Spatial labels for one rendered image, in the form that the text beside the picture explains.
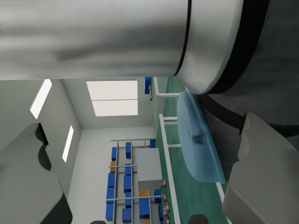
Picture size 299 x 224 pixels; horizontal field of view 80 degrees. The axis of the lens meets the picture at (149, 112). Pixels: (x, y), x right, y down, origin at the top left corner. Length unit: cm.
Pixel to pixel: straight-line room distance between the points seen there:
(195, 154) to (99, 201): 633
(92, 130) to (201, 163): 767
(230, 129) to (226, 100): 3
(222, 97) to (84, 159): 706
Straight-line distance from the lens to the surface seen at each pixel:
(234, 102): 17
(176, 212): 207
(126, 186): 593
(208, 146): 19
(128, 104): 663
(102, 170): 684
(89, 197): 660
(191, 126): 19
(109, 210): 580
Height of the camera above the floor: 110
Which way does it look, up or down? 5 degrees down
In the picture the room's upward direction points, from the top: 92 degrees counter-clockwise
